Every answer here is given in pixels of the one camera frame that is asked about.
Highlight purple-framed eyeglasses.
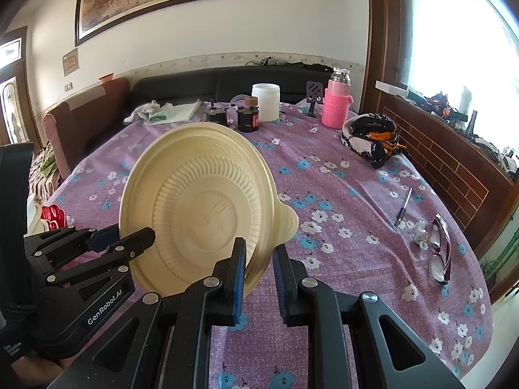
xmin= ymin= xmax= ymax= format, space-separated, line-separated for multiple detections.
xmin=422 ymin=213 xmax=452 ymax=285

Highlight small wall plaque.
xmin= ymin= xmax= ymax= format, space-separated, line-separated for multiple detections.
xmin=62 ymin=48 xmax=79 ymax=77

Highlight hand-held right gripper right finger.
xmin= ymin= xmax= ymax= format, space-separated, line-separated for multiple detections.
xmin=272 ymin=245 xmax=467 ymax=389

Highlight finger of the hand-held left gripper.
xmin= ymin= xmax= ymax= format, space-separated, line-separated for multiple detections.
xmin=25 ymin=223 xmax=123 ymax=267
xmin=34 ymin=227 xmax=157 ymax=292

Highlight wooden glass door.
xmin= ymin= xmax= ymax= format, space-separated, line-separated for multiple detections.
xmin=0 ymin=26 xmax=41 ymax=155

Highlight patterned blanket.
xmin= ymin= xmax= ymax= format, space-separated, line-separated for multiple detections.
xmin=26 ymin=142 xmax=61 ymax=207

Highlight purple floral tablecloth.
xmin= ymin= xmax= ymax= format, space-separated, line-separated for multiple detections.
xmin=38 ymin=103 xmax=493 ymax=389

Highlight pink thermos with knit sleeve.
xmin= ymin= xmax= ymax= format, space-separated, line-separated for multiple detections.
xmin=321 ymin=67 xmax=353 ymax=129

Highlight black sofa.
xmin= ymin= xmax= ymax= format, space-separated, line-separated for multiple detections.
xmin=130 ymin=67 xmax=335 ymax=120

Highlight dark bottle with red label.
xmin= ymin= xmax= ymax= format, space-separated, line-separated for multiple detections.
xmin=236 ymin=97 xmax=260 ymax=133

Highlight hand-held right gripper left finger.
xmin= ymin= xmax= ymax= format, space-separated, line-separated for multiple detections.
xmin=46 ymin=237 xmax=247 ymax=389

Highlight brown armchair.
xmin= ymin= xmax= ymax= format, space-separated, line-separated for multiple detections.
xmin=43 ymin=77 xmax=131 ymax=181

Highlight person's left forearm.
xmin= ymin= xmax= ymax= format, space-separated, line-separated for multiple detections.
xmin=10 ymin=357 xmax=63 ymax=389

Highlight white plastic jar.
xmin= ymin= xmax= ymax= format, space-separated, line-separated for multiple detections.
xmin=251 ymin=83 xmax=281 ymax=122

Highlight wrapped candy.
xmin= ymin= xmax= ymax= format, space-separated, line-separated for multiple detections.
xmin=409 ymin=219 xmax=430 ymax=250

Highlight black and silver pen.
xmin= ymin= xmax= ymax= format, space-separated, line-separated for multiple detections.
xmin=394 ymin=187 xmax=413 ymax=228

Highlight white box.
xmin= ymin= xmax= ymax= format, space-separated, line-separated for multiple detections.
xmin=375 ymin=80 xmax=409 ymax=95

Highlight red plate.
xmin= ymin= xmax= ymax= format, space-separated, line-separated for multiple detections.
xmin=40 ymin=205 xmax=66 ymax=228

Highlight black orange patterned scarf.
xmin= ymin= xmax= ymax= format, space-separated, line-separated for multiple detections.
xmin=341 ymin=113 xmax=408 ymax=170

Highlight cream plastic bowl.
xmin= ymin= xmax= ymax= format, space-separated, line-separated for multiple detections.
xmin=119 ymin=123 xmax=300 ymax=297

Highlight white cloth rag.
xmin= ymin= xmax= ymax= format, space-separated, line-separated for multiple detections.
xmin=145 ymin=99 xmax=201 ymax=126

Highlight windowsill clutter of tools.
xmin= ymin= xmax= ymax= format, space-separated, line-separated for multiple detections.
xmin=405 ymin=87 xmax=519 ymax=179

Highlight small black round jar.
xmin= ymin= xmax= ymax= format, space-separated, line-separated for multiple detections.
xmin=204 ymin=99 xmax=228 ymax=124

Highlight black phone stand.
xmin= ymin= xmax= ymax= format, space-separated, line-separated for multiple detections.
xmin=306 ymin=81 xmax=324 ymax=117

